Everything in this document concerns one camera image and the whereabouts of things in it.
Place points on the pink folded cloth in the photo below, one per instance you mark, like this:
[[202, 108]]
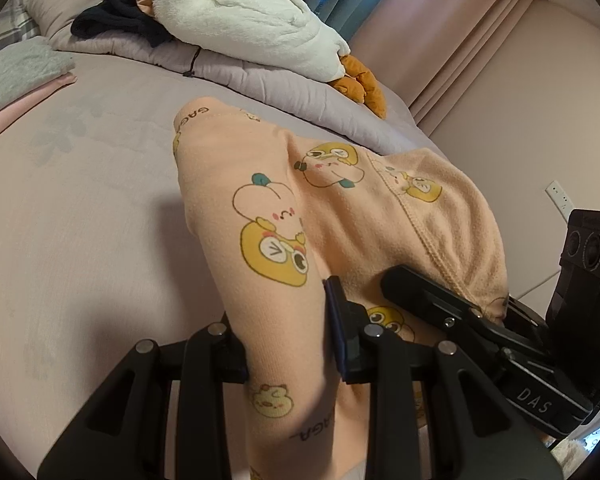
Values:
[[14, 110]]

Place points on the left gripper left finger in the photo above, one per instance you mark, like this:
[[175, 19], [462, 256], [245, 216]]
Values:
[[120, 431]]

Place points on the white fluffy goose plush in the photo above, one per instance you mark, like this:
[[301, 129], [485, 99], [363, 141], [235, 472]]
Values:
[[280, 33]]

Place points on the lilac rolled duvet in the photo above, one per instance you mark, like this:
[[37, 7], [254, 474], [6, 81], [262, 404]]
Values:
[[308, 100]]

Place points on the pink curtain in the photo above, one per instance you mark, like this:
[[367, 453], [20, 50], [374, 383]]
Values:
[[430, 51]]

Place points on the mint green folded towel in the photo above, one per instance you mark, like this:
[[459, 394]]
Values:
[[29, 64]]

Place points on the white wall socket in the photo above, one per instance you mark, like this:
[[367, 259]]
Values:
[[560, 199]]

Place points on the peach cartoon print garment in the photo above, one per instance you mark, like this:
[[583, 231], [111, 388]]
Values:
[[275, 215]]

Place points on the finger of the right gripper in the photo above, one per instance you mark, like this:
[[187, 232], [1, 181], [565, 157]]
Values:
[[460, 309]]

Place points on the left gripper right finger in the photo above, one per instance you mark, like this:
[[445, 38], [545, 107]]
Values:
[[433, 413]]

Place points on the dark navy garment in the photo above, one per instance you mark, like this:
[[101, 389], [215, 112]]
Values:
[[122, 16]]

